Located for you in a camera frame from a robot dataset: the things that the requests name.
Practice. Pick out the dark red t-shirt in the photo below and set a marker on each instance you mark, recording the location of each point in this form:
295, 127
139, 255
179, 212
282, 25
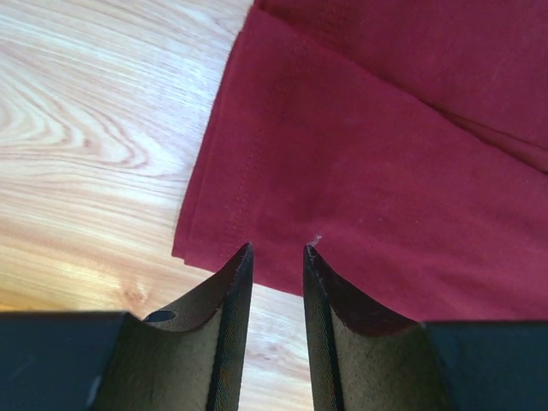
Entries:
405, 140

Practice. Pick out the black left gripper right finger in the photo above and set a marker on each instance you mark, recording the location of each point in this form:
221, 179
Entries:
364, 356

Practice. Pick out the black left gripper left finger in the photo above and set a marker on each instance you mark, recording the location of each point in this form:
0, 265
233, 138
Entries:
188, 355

